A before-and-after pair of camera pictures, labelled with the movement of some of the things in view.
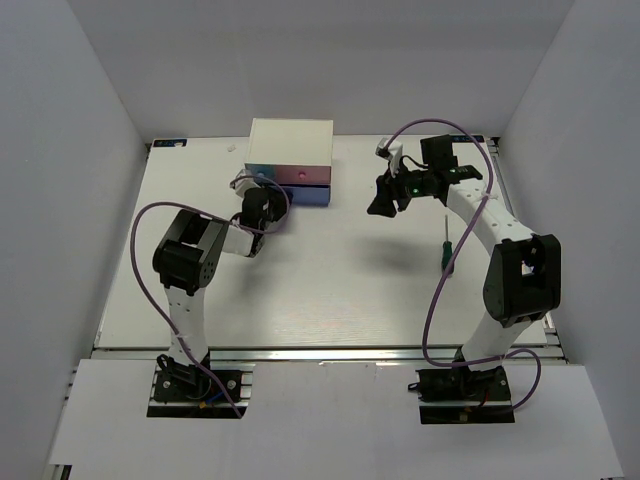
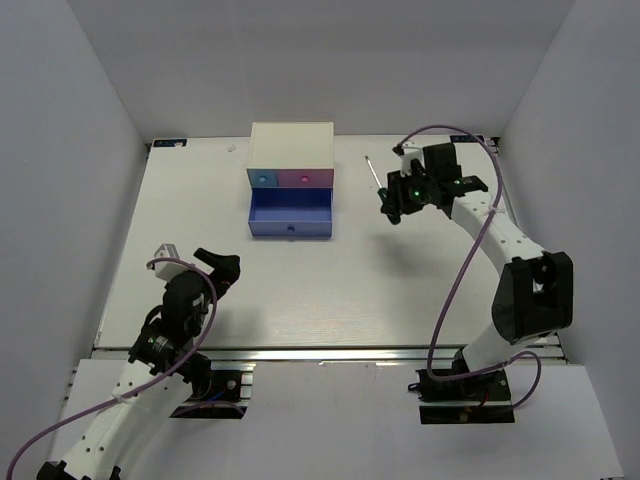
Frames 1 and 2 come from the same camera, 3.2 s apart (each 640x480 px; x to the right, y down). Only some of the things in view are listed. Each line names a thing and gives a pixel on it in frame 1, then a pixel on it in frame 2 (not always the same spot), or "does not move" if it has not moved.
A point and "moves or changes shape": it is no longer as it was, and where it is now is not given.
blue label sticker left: (172, 142) does not move
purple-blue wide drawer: (311, 196) moves or changes shape
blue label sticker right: (466, 139) does not move
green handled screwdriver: (447, 248) moves or changes shape
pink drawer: (302, 174) does not move
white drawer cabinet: (290, 142) does not move
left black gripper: (280, 203) -> (226, 268)
